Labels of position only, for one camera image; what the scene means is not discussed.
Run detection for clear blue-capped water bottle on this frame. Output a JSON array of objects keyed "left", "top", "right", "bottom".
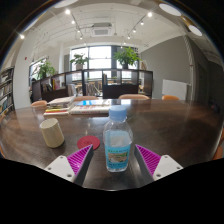
[{"left": 102, "top": 105, "right": 134, "bottom": 173}]

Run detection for dark wall bookshelf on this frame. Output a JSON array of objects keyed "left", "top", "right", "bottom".
[{"left": 0, "top": 66, "right": 16, "bottom": 118}]

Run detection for small white-potted green plant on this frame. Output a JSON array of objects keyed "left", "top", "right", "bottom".
[{"left": 69, "top": 53, "right": 90, "bottom": 71}]

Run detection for orange chairs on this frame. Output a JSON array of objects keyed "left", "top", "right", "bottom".
[{"left": 30, "top": 93, "right": 181, "bottom": 108}]

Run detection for tall dark-potted green plant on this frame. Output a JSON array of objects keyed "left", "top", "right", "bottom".
[{"left": 113, "top": 46, "right": 141, "bottom": 70}]

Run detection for ceiling spot lights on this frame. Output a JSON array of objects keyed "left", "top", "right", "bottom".
[{"left": 18, "top": 8, "right": 154, "bottom": 41}]

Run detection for cream ceramic mug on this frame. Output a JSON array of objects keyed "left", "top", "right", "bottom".
[{"left": 39, "top": 117, "right": 66, "bottom": 149}]

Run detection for large blue-covered book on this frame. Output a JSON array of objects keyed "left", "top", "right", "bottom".
[{"left": 68, "top": 98, "right": 113, "bottom": 116}]

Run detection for black divider shelf unit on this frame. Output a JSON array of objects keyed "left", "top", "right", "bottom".
[{"left": 30, "top": 68, "right": 154, "bottom": 103}]

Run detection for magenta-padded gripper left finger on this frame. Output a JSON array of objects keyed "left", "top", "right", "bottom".
[{"left": 44, "top": 143, "right": 95, "bottom": 187}]

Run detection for bushy green potted plant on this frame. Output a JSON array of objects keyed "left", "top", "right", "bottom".
[{"left": 35, "top": 59, "right": 57, "bottom": 80}]

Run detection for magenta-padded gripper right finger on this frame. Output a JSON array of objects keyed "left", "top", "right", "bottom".
[{"left": 133, "top": 143, "right": 184, "bottom": 186}]

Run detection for flat round red coaster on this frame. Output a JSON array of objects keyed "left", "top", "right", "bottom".
[{"left": 76, "top": 135, "right": 101, "bottom": 151}]

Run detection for stack of books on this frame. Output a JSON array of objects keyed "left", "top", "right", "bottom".
[{"left": 43, "top": 95, "right": 77, "bottom": 117}]

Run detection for white wall radiator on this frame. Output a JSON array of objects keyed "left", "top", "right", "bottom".
[{"left": 161, "top": 79, "right": 188, "bottom": 101}]

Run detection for white ceiling air conditioner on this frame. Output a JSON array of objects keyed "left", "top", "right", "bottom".
[{"left": 90, "top": 22, "right": 114, "bottom": 38}]

